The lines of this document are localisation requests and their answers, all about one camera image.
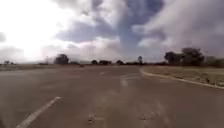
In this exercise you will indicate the grey asphalt road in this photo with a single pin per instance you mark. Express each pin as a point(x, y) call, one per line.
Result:
point(110, 100)

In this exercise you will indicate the dry grass field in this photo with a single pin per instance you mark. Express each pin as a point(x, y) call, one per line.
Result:
point(190, 72)

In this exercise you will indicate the white painted road line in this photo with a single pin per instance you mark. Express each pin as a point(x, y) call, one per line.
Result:
point(36, 113)

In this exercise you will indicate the dry grass strip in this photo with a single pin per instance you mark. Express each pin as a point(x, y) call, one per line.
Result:
point(23, 66)

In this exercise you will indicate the pale concrete kerb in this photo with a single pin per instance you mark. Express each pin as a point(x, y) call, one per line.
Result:
point(180, 79)

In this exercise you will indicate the row of dark trees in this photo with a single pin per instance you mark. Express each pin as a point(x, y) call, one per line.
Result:
point(100, 62)

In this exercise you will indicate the large dark tree cluster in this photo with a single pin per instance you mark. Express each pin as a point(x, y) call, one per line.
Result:
point(186, 57)

